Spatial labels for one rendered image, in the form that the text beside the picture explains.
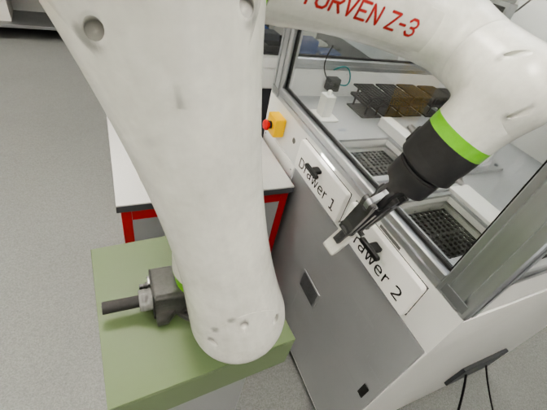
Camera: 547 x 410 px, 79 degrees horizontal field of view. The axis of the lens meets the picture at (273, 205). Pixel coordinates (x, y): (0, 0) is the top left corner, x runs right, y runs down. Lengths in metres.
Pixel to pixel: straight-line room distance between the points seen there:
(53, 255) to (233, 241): 1.75
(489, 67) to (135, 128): 0.40
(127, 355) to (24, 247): 1.47
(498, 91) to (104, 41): 0.40
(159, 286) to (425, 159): 0.49
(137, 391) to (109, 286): 0.21
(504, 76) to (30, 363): 1.69
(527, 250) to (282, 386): 1.17
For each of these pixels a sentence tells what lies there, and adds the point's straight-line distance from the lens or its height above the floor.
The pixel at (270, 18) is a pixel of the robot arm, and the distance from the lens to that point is 0.39.
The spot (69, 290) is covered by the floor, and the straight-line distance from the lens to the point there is 1.84.
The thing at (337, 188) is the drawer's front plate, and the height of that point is 0.92.
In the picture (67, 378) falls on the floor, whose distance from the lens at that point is 1.64.
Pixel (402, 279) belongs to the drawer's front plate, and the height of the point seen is 0.90.
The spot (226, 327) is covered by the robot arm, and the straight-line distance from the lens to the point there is 0.40.
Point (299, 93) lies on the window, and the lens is 1.22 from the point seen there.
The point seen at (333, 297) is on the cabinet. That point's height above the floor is 0.58.
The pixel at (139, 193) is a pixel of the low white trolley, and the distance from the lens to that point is 1.09.
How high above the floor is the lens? 1.47
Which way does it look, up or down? 41 degrees down
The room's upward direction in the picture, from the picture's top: 15 degrees clockwise
